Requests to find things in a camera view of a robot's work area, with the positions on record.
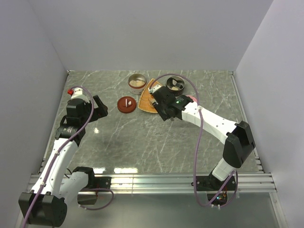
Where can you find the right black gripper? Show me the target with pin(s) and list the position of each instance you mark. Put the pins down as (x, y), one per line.
(164, 117)

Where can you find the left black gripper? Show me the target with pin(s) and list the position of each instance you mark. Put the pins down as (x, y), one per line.
(101, 109)

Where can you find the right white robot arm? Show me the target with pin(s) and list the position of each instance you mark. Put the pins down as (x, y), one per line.
(237, 138)

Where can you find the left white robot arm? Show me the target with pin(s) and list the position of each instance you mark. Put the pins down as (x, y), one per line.
(46, 203)

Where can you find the black steel lunch bowl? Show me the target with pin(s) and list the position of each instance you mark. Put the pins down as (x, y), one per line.
(173, 80)

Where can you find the orange wicker triangular tray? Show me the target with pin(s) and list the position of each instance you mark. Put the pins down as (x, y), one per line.
(144, 103)

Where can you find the brown round lid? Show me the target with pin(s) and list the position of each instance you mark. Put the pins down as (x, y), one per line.
(126, 104)

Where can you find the pink round lid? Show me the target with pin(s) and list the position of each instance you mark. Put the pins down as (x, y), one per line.
(192, 98)

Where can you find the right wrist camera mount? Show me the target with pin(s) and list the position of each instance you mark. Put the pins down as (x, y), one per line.
(154, 89)

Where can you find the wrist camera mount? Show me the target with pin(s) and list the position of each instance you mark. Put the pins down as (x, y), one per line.
(77, 93)
(154, 89)

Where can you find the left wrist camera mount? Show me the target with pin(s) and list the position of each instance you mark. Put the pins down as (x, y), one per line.
(77, 93)

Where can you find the aluminium frame rail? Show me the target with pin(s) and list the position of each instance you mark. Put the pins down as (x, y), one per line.
(180, 183)

